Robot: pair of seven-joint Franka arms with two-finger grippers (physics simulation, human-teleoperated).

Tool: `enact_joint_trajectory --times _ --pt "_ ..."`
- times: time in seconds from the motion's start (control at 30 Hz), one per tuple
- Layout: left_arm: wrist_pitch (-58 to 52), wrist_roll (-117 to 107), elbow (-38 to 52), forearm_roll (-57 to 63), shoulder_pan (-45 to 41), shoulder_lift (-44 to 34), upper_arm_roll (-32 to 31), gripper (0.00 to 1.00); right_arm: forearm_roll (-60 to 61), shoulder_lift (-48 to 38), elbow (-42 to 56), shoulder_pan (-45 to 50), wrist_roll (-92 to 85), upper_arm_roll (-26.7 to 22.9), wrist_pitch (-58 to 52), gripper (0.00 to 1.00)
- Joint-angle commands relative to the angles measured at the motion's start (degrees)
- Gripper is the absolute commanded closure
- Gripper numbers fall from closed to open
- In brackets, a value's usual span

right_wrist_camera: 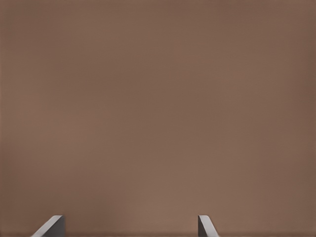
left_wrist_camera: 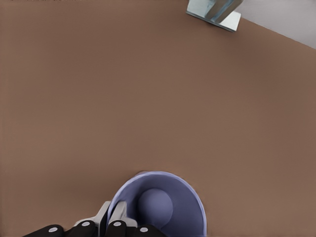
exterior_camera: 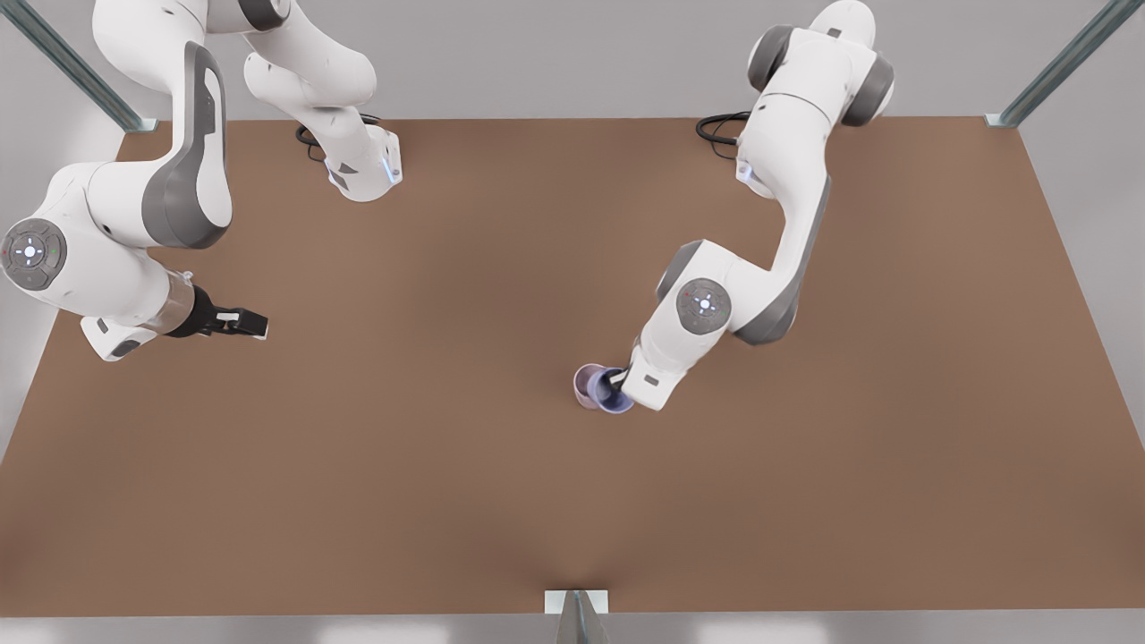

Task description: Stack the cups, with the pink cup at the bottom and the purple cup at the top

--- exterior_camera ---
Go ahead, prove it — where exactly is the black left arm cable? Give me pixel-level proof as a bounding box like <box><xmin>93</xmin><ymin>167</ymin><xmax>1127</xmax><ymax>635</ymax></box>
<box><xmin>696</xmin><ymin>112</ymin><xmax>752</xmax><ymax>162</ymax></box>

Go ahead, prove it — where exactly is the pink cup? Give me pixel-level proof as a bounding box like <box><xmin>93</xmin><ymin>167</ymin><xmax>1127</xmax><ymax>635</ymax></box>
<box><xmin>573</xmin><ymin>363</ymin><xmax>609</xmax><ymax>411</ymax></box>

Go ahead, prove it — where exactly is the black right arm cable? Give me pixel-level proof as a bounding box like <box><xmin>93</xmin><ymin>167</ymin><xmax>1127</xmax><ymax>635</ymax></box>
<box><xmin>295</xmin><ymin>114</ymin><xmax>383</xmax><ymax>164</ymax></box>

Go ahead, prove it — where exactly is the silver frame post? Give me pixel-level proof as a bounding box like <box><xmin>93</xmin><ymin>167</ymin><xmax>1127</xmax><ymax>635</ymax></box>
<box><xmin>0</xmin><ymin>0</ymin><xmax>158</xmax><ymax>133</ymax></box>
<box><xmin>545</xmin><ymin>589</ymin><xmax>610</xmax><ymax>644</ymax></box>
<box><xmin>985</xmin><ymin>0</ymin><xmax>1145</xmax><ymax>129</ymax></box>

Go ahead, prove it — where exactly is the purple cup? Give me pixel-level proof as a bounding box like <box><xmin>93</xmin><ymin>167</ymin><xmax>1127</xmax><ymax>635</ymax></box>
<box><xmin>590</xmin><ymin>368</ymin><xmax>635</xmax><ymax>415</ymax></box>

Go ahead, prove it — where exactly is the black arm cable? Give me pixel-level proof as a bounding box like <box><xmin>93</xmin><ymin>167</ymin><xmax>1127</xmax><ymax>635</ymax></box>
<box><xmin>696</xmin><ymin>112</ymin><xmax>752</xmax><ymax>162</ymax></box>
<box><xmin>295</xmin><ymin>114</ymin><xmax>383</xmax><ymax>164</ymax></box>

